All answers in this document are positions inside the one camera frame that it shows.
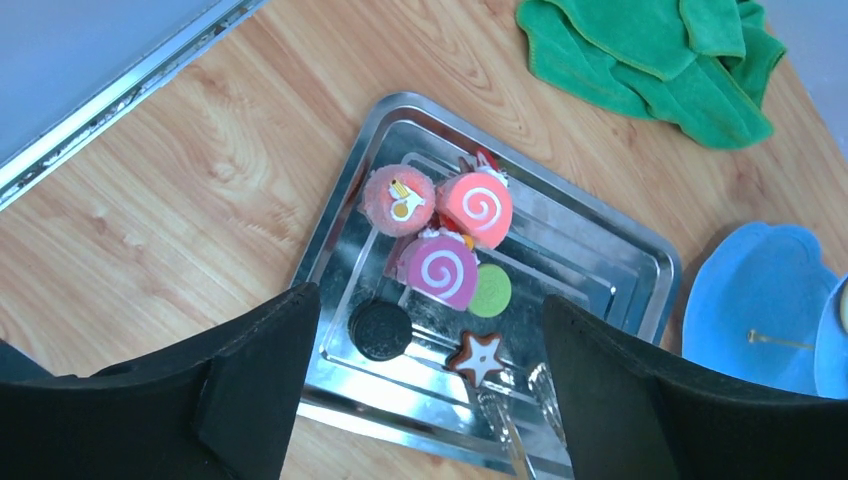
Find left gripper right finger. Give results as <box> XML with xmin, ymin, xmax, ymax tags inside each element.
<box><xmin>543</xmin><ymin>295</ymin><xmax>847</xmax><ymax>479</ymax></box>

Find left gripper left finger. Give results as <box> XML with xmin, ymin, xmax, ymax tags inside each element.
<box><xmin>1</xmin><ymin>283</ymin><xmax>321</xmax><ymax>479</ymax></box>

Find steel serving tongs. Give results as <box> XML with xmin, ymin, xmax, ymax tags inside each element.
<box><xmin>473</xmin><ymin>362</ymin><xmax>574</xmax><ymax>479</ymax></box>

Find white star cookie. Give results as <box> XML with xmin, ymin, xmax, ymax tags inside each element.
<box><xmin>446</xmin><ymin>330</ymin><xmax>505</xmax><ymax>388</ymax></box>

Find black round cookie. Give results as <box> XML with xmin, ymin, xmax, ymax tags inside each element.
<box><xmin>348</xmin><ymin>300</ymin><xmax>413</xmax><ymax>362</ymax></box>

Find green macaron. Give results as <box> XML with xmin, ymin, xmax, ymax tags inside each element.
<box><xmin>468</xmin><ymin>263</ymin><xmax>512</xmax><ymax>318</ymax></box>

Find pink swirl roll cake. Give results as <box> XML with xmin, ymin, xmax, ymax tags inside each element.
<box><xmin>383</xmin><ymin>234</ymin><xmax>480</xmax><ymax>311</ymax></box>

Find salmon swirl roll cake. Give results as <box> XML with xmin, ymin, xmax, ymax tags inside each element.
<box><xmin>436</xmin><ymin>172</ymin><xmax>513</xmax><ymax>249</ymax></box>

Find steel rectangular tray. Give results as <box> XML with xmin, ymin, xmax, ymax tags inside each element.
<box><xmin>295</xmin><ymin>92</ymin><xmax>681</xmax><ymax>479</ymax></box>

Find blue three-tier cake stand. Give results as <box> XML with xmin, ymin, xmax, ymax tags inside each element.
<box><xmin>682</xmin><ymin>222</ymin><xmax>847</xmax><ymax>399</ymax></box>

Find orange swirl roll cake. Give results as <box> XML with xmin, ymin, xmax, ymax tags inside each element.
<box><xmin>359</xmin><ymin>164</ymin><xmax>435</xmax><ymax>238</ymax></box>

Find green cloth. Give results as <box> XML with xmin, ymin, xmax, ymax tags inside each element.
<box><xmin>515</xmin><ymin>0</ymin><xmax>786</xmax><ymax>150</ymax></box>

